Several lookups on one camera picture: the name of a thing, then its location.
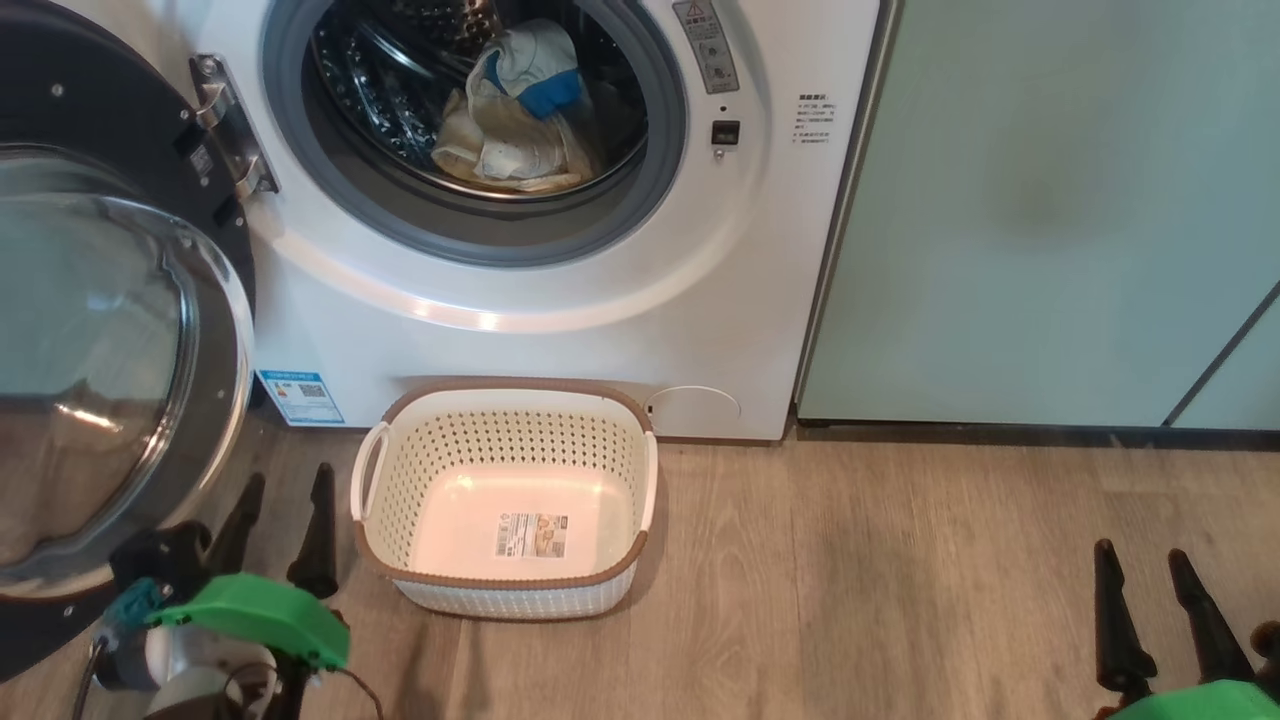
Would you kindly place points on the round white filter cover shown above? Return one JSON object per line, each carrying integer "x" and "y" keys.
{"x": 700, "y": 410}

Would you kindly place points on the cream perforated laundry basket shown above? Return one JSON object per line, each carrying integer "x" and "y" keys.
{"x": 500, "y": 598}

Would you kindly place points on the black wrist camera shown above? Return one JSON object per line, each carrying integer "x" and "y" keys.
{"x": 1268, "y": 650}
{"x": 160, "y": 555}

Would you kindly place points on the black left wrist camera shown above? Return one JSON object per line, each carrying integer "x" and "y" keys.
{"x": 160, "y": 555}

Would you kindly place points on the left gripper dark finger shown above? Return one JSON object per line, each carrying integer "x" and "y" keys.
{"x": 316, "y": 540}
{"x": 238, "y": 530}

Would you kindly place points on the grey warning label plate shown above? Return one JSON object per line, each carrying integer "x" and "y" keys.
{"x": 706, "y": 45}

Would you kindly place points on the teal connector plug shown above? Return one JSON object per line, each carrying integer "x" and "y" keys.
{"x": 135, "y": 605}

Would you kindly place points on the cream garment with blue trim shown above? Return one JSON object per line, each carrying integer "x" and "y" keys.
{"x": 500, "y": 150}
{"x": 535, "y": 65}

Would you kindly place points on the paper label inside basket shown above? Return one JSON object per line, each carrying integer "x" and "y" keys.
{"x": 530, "y": 535}

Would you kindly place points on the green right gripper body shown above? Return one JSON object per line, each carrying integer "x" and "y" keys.
{"x": 1200, "y": 705}

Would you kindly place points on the blue energy label sticker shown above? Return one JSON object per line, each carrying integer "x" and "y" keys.
{"x": 300, "y": 397}

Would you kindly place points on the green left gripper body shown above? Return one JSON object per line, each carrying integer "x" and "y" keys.
{"x": 260, "y": 615}

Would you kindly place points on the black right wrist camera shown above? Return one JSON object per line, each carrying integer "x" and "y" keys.
{"x": 1268, "y": 650}

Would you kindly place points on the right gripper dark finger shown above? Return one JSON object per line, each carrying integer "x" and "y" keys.
{"x": 1210, "y": 630}
{"x": 1118, "y": 630}

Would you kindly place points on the black round glass washer door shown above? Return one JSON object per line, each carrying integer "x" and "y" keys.
{"x": 100, "y": 120}

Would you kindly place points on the white front-load washing machine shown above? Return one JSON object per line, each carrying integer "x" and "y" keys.
{"x": 560, "y": 340}

